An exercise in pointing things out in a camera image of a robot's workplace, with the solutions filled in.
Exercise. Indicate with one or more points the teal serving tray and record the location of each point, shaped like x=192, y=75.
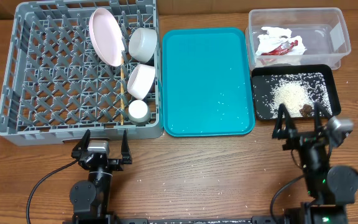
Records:
x=206, y=88

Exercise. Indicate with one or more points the clear plastic bin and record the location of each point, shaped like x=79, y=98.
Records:
x=321, y=33

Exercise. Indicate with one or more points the black waste tray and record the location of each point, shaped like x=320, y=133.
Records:
x=324, y=69

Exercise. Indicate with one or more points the white rice pile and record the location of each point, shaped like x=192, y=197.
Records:
x=293, y=90

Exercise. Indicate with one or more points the red snack wrapper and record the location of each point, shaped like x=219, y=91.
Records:
x=283, y=49

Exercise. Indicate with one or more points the dark brown food scrap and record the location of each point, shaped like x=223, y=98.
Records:
x=306, y=110

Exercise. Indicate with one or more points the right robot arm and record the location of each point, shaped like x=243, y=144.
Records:
x=331, y=187

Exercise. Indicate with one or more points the wooden chopstick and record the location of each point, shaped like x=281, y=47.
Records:
x=122, y=108
x=121, y=81

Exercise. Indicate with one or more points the white paper cup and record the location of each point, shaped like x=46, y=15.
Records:
x=139, y=113

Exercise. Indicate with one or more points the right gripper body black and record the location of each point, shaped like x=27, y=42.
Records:
x=304, y=140

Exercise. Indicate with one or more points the grey bowl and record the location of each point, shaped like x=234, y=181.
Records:
x=142, y=44

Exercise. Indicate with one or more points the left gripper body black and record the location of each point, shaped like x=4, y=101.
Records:
x=114, y=163

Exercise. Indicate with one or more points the grey dishwasher rack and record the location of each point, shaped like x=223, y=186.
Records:
x=56, y=87

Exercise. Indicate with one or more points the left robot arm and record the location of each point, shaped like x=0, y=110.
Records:
x=90, y=197

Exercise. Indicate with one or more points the large white plate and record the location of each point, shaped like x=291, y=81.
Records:
x=106, y=37

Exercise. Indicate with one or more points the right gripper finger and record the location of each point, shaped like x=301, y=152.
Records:
x=284, y=127
x=320, y=112

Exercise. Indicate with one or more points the white shallow bowl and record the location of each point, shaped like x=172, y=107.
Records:
x=141, y=81

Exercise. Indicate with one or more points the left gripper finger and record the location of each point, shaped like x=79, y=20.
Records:
x=125, y=151
x=82, y=145

